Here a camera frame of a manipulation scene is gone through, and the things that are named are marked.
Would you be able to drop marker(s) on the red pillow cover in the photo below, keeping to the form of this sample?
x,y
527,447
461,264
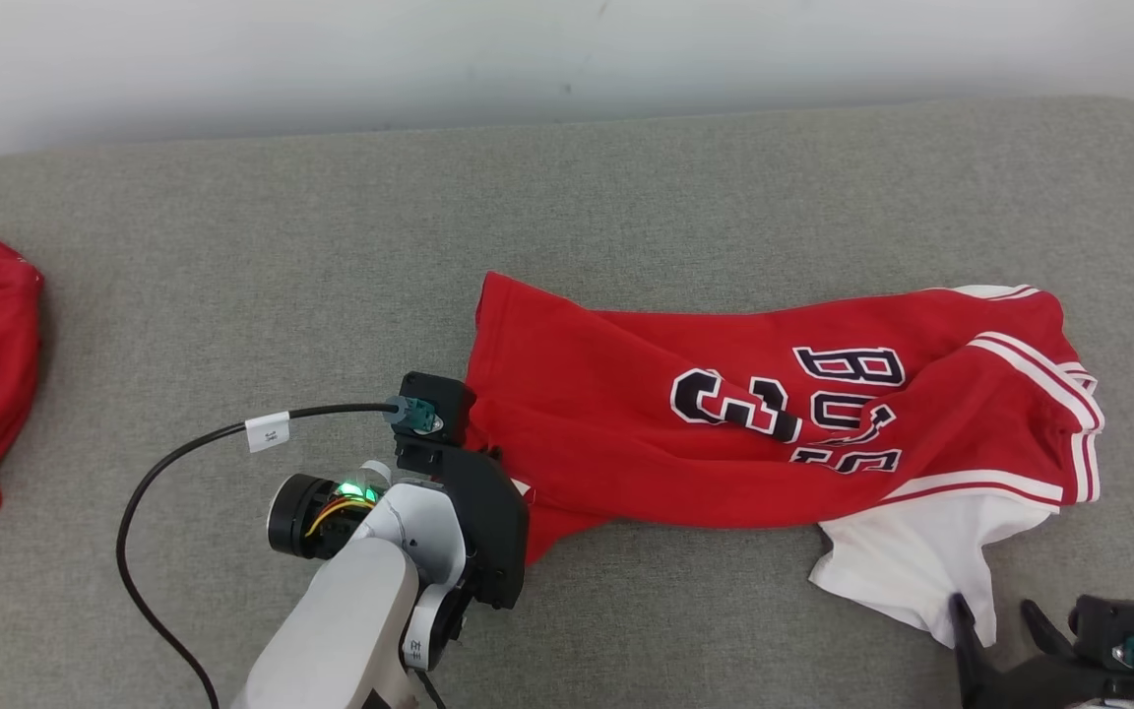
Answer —
x,y
606,404

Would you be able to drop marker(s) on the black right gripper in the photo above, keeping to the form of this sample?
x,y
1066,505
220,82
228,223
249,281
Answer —
x,y
1030,684

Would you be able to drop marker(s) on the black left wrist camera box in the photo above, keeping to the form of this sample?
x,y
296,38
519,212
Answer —
x,y
444,394

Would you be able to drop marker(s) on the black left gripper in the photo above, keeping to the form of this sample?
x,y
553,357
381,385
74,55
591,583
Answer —
x,y
493,532

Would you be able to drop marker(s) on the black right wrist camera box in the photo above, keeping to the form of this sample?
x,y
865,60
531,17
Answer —
x,y
1113,622

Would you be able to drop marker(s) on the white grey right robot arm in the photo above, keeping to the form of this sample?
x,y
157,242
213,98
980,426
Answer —
x,y
1113,705

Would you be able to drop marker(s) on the grey fabric sofa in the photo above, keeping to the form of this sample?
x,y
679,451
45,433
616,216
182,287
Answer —
x,y
232,246

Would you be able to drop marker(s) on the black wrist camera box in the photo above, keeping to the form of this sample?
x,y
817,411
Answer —
x,y
1113,622
444,394

